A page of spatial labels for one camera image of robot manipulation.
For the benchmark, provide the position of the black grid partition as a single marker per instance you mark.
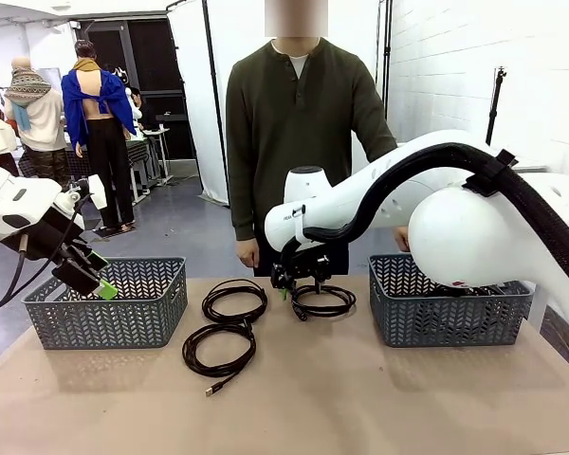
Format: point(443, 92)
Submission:
point(156, 57)

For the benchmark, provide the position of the cluttered background desk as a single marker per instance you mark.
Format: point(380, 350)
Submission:
point(152, 135)

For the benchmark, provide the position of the gray plastic lattice basket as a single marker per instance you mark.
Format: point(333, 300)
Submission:
point(123, 322)
point(455, 327)

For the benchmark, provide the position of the seated background person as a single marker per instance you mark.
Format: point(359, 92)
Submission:
point(136, 106)

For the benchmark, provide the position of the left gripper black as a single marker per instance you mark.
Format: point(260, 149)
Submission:
point(42, 237)

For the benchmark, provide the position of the person's right hand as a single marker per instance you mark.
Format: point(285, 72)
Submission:
point(248, 253)

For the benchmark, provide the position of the person's right forearm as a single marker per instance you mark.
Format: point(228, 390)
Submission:
point(243, 208)

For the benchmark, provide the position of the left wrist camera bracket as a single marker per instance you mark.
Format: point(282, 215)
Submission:
point(98, 192)

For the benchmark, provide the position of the person's left hand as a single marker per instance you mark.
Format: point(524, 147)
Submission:
point(402, 239)

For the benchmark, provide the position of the mannequin with patterned scarf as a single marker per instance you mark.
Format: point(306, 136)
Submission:
point(38, 118)

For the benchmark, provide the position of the person in green sweater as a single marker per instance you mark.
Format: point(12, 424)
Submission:
point(284, 118)

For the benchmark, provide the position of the mannequin with blue garment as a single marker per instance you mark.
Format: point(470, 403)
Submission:
point(99, 151)

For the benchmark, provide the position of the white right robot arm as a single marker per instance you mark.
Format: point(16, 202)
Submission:
point(479, 237)

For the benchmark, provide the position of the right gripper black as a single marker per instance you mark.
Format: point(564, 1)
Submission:
point(303, 263)

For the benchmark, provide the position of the black tripod stand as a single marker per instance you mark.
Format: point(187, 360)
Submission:
point(495, 109)

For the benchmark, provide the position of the white backdrop screen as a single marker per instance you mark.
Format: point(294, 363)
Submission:
point(189, 95)

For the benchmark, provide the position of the black backdrop stand pole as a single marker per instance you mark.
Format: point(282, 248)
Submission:
point(212, 71)
point(387, 47)

